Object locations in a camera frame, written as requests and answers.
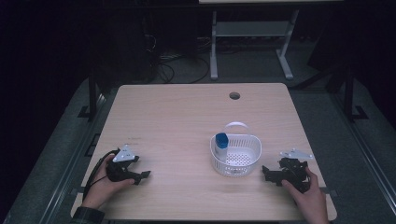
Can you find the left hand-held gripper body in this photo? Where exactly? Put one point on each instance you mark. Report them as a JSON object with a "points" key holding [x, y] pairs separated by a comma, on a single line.
{"points": [[120, 174]]}

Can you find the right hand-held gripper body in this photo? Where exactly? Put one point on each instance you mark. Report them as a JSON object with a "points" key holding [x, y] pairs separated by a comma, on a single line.
{"points": [[295, 172]]}

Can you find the white perforated plastic basket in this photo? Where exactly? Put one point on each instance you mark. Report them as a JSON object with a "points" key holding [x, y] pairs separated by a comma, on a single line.
{"points": [[241, 158]]}

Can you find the white bottle with blue cap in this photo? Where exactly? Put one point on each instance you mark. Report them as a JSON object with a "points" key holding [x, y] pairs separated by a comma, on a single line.
{"points": [[221, 144]]}

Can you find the person's left hand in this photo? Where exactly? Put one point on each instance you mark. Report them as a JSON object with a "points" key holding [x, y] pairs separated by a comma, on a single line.
{"points": [[99, 189]]}

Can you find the person's right hand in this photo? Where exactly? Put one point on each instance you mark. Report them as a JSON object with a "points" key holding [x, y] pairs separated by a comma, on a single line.
{"points": [[313, 202]]}

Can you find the person's dark left sleeve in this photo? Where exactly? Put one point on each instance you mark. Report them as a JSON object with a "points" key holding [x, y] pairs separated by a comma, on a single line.
{"points": [[87, 216]]}

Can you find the metal frame rail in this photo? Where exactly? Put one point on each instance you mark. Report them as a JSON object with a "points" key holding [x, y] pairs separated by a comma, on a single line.
{"points": [[364, 149], [73, 158]]}

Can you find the black metal post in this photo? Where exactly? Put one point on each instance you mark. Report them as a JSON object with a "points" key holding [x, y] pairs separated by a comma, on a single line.
{"points": [[92, 96], [349, 93]]}

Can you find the white metal desk frame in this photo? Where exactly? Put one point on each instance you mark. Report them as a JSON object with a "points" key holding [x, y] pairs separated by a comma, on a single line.
{"points": [[252, 28]]}

